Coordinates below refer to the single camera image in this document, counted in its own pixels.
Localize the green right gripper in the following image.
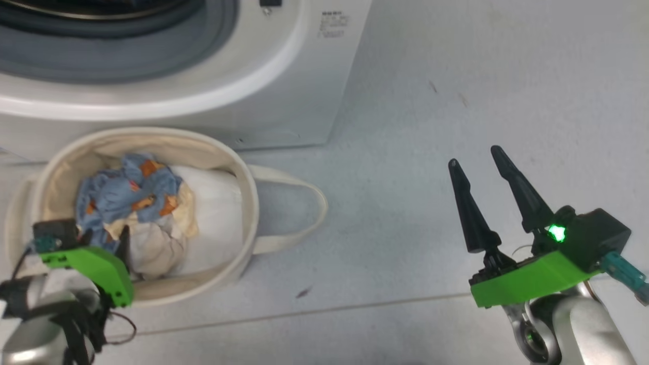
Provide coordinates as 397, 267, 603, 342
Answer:
448, 145, 601, 308

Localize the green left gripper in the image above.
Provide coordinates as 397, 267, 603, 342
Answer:
38, 224, 135, 308

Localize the cream plain garment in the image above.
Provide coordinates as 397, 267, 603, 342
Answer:
104, 182, 199, 279

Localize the blue cartoon print garment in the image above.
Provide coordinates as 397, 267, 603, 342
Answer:
75, 154, 183, 249

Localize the cream canvas laundry basket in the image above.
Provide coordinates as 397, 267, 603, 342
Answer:
4, 127, 329, 307

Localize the grey rubber door gasket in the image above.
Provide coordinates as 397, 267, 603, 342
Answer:
0, 0, 239, 84

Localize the white front-load washing machine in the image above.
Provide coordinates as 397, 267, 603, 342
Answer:
0, 0, 373, 163

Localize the teal plug right camera cable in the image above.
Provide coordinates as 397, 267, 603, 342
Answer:
601, 252, 649, 306

